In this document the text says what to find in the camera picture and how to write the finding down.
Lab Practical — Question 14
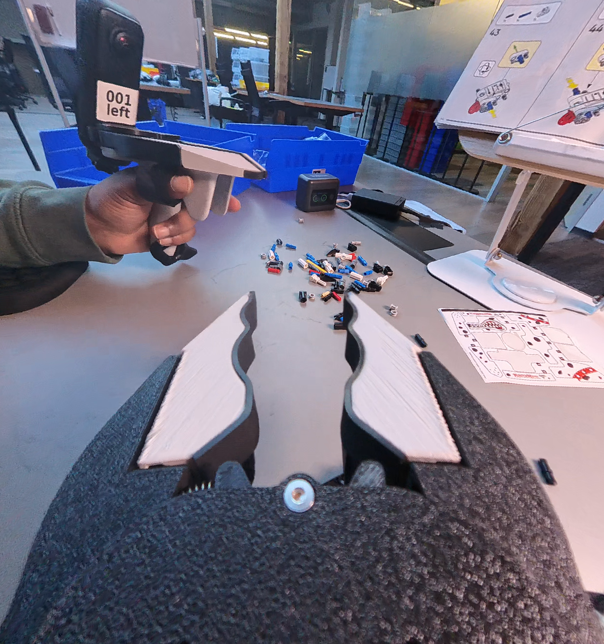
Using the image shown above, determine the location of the pile of small toy bricks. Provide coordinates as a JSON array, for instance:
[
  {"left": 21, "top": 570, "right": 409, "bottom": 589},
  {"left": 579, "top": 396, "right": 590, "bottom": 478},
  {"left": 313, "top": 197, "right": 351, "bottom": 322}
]
[{"left": 262, "top": 239, "right": 398, "bottom": 331}]

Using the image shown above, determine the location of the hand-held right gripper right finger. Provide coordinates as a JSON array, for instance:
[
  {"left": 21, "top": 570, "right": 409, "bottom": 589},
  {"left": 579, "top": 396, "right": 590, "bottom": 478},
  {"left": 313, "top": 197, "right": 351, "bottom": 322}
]
[{"left": 341, "top": 292, "right": 464, "bottom": 474}]

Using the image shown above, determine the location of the blue plastic bin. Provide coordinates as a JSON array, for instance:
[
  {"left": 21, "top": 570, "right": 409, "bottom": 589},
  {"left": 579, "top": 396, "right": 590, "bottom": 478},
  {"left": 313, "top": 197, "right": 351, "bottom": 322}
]
[
  {"left": 227, "top": 123, "right": 369, "bottom": 194},
  {"left": 39, "top": 121, "right": 254, "bottom": 194}
]

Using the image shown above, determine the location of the person's left hand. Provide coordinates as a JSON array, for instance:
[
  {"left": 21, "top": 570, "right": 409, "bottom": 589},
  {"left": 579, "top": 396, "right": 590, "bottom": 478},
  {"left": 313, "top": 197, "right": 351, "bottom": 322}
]
[{"left": 84, "top": 166, "right": 240, "bottom": 257}]

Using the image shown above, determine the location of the grey desk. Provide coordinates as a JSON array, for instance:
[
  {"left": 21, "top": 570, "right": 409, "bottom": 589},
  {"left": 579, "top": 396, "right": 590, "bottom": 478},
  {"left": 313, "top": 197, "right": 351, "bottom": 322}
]
[{"left": 0, "top": 186, "right": 604, "bottom": 625}]

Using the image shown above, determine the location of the frosted glass partition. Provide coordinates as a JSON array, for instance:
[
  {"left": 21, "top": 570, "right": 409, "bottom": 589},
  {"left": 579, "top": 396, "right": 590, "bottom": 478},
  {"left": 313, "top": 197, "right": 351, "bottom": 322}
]
[{"left": 341, "top": 0, "right": 504, "bottom": 101}]

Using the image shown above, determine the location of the black power adapter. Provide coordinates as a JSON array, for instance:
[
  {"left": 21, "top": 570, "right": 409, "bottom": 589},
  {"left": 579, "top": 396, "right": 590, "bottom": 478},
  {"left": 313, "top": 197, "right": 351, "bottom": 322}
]
[{"left": 350, "top": 187, "right": 407, "bottom": 223}]

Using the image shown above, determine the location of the wooden pillar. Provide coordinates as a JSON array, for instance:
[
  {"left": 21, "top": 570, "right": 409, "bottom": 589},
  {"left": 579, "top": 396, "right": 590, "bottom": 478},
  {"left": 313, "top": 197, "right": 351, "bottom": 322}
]
[{"left": 274, "top": 0, "right": 294, "bottom": 96}]

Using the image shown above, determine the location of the sticker sheet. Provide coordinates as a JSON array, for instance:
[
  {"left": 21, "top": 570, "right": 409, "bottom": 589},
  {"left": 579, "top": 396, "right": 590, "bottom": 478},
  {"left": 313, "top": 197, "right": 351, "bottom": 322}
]
[{"left": 440, "top": 307, "right": 604, "bottom": 389}]

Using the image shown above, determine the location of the wire shelf rack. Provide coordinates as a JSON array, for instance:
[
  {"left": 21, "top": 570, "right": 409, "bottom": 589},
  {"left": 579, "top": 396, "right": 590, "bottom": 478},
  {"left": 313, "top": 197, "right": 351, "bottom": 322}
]
[{"left": 363, "top": 93, "right": 504, "bottom": 198}]

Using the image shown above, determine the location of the open instruction booklet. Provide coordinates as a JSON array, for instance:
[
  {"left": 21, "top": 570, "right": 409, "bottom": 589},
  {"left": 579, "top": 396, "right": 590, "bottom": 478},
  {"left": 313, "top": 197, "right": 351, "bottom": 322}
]
[{"left": 435, "top": 0, "right": 604, "bottom": 137}]

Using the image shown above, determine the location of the white booklet stand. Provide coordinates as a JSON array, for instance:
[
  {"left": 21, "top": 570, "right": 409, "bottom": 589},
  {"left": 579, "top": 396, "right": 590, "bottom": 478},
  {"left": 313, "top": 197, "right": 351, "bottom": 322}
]
[{"left": 427, "top": 129, "right": 604, "bottom": 373}]

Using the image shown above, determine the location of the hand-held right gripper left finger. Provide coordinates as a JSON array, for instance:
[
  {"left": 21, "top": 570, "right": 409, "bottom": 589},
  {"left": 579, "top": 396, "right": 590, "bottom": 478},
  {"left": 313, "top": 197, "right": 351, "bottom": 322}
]
[{"left": 136, "top": 292, "right": 260, "bottom": 479}]

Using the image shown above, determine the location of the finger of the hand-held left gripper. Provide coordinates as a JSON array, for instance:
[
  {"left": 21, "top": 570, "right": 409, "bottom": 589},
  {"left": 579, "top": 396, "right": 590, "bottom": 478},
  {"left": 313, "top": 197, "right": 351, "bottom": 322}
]
[{"left": 177, "top": 141, "right": 269, "bottom": 182}]

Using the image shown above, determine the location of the black box device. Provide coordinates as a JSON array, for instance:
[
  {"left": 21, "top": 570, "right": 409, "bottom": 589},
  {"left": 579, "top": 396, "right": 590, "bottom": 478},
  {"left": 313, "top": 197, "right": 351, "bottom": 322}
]
[{"left": 295, "top": 170, "right": 341, "bottom": 213}]

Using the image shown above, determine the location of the dark background desk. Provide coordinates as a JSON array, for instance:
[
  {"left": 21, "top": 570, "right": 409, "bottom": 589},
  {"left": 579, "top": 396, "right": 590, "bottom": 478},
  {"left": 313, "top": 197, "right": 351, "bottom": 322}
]
[{"left": 210, "top": 89, "right": 365, "bottom": 127}]

